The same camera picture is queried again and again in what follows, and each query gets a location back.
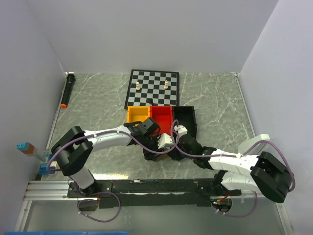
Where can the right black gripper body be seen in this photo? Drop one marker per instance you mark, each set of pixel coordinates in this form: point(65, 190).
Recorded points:
point(178, 155)

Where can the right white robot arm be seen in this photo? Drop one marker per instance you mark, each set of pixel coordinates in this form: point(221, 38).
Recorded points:
point(262, 173)

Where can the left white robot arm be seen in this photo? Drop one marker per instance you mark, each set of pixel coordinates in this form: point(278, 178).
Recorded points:
point(73, 149)

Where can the black plastic bin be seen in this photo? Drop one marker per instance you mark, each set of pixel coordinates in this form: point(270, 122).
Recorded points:
point(186, 117)

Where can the red plastic bin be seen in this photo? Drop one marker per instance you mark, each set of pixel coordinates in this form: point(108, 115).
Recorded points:
point(163, 116)

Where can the yellow plastic bin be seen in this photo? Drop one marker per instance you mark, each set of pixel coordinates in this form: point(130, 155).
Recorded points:
point(138, 113)

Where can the black white chessboard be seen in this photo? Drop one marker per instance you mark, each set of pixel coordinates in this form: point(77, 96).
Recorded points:
point(152, 87)

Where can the white tilted stand device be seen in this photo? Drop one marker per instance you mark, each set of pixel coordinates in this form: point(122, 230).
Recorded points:
point(257, 150)

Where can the white chess pawn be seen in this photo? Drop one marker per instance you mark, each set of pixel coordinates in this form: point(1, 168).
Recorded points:
point(166, 85)

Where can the blue white brick stack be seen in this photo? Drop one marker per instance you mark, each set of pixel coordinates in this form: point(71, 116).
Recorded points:
point(53, 166)

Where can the black marker orange cap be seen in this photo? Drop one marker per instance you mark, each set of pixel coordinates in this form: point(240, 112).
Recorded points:
point(70, 80)

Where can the blue brown toy block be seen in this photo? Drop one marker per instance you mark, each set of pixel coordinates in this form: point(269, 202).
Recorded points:
point(30, 150)

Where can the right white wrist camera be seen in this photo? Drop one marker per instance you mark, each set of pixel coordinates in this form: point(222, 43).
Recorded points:
point(181, 130)

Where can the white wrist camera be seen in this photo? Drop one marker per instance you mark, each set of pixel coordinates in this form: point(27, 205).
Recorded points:
point(165, 141)
point(181, 130)

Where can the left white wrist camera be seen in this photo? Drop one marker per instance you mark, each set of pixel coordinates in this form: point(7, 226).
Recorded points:
point(165, 141)

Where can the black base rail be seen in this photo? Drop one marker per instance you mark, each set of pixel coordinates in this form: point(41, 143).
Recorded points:
point(166, 192)

